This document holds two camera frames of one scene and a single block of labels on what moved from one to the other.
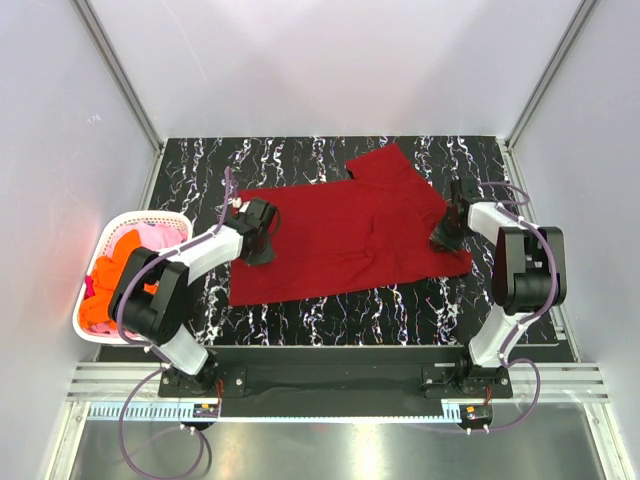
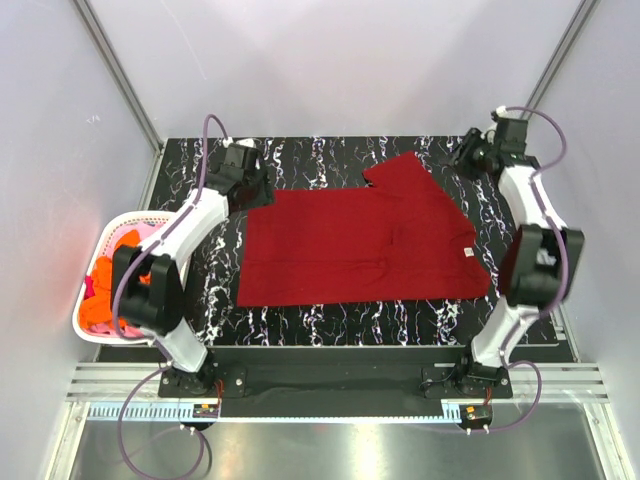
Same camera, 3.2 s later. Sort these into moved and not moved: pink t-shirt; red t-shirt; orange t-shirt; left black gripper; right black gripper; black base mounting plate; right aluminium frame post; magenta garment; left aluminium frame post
Moved: left black gripper; right black gripper; red t-shirt
Not moved: left aluminium frame post; pink t-shirt; black base mounting plate; orange t-shirt; magenta garment; right aluminium frame post
